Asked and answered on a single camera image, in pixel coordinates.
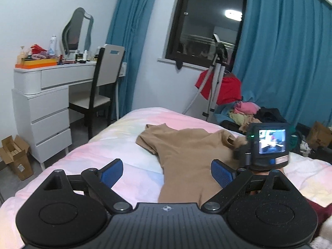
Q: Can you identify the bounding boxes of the squat cardboard box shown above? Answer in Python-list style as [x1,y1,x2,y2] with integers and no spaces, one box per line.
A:
[306,121,332,150]

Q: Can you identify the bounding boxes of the wide blue curtain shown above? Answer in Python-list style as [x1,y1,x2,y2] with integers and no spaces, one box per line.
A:
[231,0,332,135]

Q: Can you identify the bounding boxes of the white hose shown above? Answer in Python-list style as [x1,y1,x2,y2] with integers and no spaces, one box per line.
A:
[182,67,215,115]

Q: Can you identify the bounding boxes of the tan t-shirt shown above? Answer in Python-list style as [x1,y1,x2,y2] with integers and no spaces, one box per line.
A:
[135,124,251,203]

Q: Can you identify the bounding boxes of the red garment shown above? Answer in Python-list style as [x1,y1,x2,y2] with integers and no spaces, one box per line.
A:
[195,69,243,106]

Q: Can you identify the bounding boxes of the green cloth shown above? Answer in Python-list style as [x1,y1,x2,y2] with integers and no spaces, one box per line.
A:
[289,127,298,149]

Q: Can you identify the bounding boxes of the silver tripod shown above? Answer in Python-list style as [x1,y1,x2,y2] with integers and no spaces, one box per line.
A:
[202,34,229,122]

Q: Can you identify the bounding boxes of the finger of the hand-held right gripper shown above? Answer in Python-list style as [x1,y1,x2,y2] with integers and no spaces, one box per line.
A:
[233,139,250,160]

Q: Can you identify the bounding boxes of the tall white bottle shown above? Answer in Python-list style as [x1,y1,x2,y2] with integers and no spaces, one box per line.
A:
[49,35,58,56]

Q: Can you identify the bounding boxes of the bed with pink blanket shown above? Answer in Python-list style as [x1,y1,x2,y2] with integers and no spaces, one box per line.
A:
[0,106,332,249]

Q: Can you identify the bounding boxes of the orange box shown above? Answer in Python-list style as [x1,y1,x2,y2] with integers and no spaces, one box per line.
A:
[15,58,58,69]

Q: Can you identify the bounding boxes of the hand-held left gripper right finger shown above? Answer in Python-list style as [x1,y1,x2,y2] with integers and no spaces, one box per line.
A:
[202,159,293,213]

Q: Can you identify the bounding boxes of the open tall cardboard box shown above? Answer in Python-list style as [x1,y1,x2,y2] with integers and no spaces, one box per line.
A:
[0,135,34,181]

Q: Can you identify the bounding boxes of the wavy-edged vanity mirror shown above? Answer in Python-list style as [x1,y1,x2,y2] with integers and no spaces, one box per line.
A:
[62,7,94,57]

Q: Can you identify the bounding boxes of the pale yellow garment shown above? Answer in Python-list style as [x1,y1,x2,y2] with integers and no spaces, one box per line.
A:
[228,111,263,133]

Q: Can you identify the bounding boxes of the red packets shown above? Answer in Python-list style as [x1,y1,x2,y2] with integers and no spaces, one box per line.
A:
[31,44,49,55]

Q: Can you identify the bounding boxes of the dark red cloth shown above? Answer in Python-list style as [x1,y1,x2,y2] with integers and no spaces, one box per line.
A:
[307,200,332,230]

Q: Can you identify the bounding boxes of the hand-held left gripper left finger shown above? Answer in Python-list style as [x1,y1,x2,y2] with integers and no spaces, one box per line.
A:
[43,159,133,214]

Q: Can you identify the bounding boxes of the white dressing table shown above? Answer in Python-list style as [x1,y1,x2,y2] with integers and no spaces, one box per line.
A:
[12,62,125,170]

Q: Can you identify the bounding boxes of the pink garment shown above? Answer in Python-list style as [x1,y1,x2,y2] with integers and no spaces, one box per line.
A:
[233,101,261,116]

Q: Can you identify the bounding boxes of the black and white chair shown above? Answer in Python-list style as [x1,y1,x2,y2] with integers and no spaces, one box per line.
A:
[69,44,126,139]

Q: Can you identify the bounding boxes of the black garment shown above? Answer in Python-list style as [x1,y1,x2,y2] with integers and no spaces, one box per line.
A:
[256,106,289,125]

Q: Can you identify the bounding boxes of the light blue garment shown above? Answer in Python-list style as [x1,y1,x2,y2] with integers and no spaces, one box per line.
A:
[214,102,239,118]

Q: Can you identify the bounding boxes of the white fluffy cloth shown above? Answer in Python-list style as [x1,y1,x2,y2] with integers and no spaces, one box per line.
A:
[310,232,332,249]

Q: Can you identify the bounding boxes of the narrow blue curtain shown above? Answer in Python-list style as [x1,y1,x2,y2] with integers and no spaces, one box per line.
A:
[105,0,161,123]

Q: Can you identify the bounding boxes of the black-framed window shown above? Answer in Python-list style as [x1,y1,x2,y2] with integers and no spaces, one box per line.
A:
[165,0,248,66]

